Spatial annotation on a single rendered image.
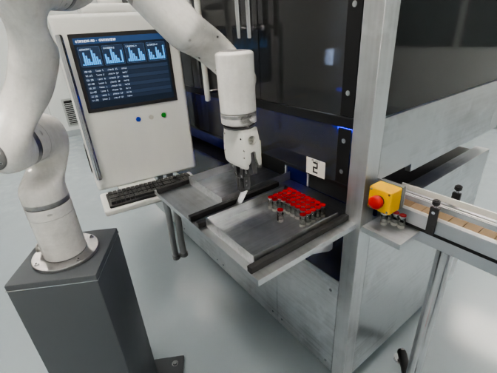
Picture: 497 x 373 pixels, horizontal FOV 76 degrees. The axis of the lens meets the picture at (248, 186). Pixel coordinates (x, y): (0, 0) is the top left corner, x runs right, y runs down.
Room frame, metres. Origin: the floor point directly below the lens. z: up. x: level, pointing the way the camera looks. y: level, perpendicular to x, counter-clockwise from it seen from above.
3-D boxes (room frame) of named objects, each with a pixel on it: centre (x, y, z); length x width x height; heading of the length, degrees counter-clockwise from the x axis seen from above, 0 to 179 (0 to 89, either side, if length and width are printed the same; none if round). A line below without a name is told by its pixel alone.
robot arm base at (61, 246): (0.83, 0.58, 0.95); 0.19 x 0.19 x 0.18
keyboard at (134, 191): (1.35, 0.45, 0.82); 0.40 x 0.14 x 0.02; 117
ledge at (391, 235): (0.83, -0.44, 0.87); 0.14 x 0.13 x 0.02; 125
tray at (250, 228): (0.89, -0.07, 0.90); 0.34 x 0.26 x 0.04; 125
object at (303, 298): (1.98, -0.16, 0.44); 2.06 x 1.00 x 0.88; 35
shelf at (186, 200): (1.05, 0.00, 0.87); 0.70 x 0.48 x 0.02; 35
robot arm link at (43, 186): (0.86, 0.58, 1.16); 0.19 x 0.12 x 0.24; 172
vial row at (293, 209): (0.94, -0.14, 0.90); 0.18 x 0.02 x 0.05; 35
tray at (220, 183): (1.23, 0.04, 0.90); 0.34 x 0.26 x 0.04; 125
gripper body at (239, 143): (0.75, 0.01, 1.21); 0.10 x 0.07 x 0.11; 35
